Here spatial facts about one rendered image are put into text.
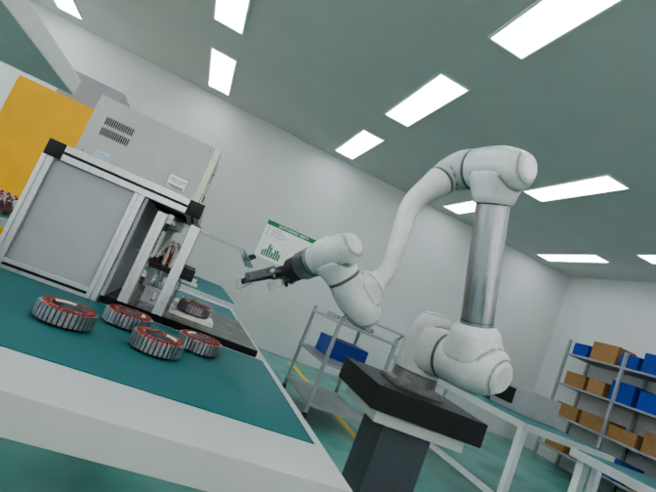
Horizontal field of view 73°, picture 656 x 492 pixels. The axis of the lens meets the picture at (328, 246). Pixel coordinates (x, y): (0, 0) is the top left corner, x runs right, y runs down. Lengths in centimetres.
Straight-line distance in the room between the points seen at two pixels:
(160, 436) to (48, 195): 93
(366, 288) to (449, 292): 695
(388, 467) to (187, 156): 119
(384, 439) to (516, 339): 768
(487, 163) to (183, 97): 623
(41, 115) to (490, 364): 488
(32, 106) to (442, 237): 616
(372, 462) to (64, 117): 462
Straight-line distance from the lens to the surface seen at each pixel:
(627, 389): 777
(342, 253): 119
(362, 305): 125
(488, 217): 141
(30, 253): 143
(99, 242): 139
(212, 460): 65
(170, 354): 99
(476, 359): 141
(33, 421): 65
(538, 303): 937
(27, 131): 542
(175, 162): 152
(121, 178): 139
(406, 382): 156
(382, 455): 158
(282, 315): 709
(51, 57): 90
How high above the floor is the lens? 97
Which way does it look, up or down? 7 degrees up
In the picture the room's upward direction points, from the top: 22 degrees clockwise
